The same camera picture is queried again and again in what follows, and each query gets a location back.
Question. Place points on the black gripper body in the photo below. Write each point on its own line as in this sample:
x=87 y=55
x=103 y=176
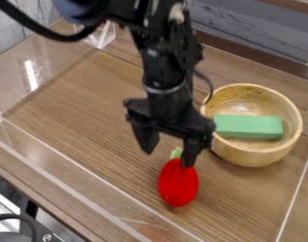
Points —
x=171 y=108

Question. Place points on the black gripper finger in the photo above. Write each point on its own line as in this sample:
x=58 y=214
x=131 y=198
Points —
x=146 y=133
x=192 y=147

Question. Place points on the red felt strawberry toy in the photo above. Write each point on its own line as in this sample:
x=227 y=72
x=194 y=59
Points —
x=178 y=182

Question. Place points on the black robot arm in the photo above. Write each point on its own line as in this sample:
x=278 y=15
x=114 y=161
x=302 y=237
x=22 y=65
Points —
x=162 y=32

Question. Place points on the green rectangular block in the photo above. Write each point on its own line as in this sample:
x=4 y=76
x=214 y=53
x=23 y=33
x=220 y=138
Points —
x=248 y=126

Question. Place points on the wooden bowl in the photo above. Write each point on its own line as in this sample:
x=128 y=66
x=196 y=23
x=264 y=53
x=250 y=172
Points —
x=251 y=99

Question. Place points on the clear acrylic corner bracket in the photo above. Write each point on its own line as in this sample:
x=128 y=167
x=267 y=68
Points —
x=103 y=35

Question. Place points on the clear acrylic front wall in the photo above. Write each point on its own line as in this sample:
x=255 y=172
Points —
x=95 y=208

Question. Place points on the black table leg mount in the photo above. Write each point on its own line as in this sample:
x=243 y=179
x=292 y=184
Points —
x=31 y=227

